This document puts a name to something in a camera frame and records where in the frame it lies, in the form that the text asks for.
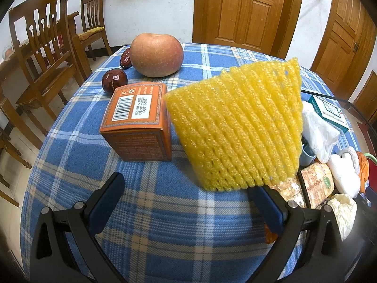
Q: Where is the wooden panel door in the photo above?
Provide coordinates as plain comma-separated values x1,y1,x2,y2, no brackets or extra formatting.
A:
193,0,305,59

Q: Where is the teal and white box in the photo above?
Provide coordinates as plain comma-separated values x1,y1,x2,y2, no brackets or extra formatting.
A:
303,95,350,134

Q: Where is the small wooden chair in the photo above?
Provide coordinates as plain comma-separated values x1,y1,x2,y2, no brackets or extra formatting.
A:
80,0,112,61

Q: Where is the blue plaid tablecloth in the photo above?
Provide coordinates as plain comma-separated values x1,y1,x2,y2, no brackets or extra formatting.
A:
19,43,366,283

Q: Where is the orange snack packet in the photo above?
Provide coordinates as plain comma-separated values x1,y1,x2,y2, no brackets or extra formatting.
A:
265,161,335,244

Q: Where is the orange knotted cloth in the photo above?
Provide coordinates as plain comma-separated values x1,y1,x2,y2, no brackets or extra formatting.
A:
355,151,370,189

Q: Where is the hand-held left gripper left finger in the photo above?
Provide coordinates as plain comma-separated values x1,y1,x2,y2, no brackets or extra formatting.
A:
29,171,127,283

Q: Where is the yellow foam fruit net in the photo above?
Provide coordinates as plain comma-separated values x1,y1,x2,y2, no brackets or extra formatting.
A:
163,58,304,191

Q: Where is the cream crumpled paper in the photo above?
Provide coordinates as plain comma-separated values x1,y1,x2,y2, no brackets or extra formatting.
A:
326,194,357,241

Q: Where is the red apple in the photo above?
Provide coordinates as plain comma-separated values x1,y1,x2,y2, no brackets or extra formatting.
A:
130,33,184,78

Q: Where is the black cable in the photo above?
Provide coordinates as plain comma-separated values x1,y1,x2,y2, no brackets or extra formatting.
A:
300,90,377,130

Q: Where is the white crumpled wrapper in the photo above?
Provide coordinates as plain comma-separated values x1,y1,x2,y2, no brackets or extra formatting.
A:
301,102,340,163

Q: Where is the wooden door with metal handle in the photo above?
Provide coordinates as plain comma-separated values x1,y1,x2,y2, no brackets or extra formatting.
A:
311,0,377,93

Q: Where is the yellow seat cushion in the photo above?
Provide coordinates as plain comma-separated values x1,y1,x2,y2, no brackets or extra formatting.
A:
78,26,105,40

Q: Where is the red date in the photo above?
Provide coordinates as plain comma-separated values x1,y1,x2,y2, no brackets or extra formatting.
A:
119,48,132,70
102,68,128,94

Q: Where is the orange cardboard box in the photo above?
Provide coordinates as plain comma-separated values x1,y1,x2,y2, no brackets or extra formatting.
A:
99,83,173,162

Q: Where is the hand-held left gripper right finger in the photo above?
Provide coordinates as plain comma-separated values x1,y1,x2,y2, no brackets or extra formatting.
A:
247,184,345,283

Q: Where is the large wooden chair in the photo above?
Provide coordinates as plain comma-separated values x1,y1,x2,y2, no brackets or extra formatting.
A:
8,0,86,137

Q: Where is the white sock bundle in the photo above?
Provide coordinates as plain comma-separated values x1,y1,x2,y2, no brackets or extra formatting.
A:
327,147,361,196

